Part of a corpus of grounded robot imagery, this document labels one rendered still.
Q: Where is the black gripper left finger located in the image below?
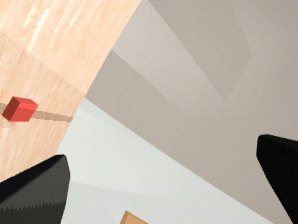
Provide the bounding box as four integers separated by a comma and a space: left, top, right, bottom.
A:
0, 155, 71, 224

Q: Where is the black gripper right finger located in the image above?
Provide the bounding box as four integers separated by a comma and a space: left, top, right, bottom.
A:
255, 133, 298, 224

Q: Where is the red rectangular block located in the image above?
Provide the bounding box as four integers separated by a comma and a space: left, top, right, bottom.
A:
1, 96, 37, 123

